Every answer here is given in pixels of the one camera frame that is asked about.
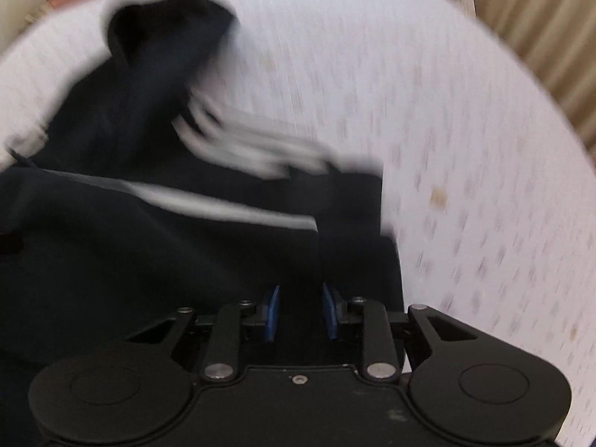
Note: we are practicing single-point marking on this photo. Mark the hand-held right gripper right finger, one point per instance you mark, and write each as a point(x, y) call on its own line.
point(330, 312)

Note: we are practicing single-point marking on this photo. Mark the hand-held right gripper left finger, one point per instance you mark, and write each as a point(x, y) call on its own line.
point(271, 313)

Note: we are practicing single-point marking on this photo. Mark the dark navy garment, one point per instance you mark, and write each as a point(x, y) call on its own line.
point(116, 251)

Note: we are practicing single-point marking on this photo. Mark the floral quilted bedspread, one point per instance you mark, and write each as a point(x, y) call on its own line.
point(419, 102)

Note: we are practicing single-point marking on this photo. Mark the beige pleated curtain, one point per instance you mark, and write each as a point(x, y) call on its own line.
point(540, 23)

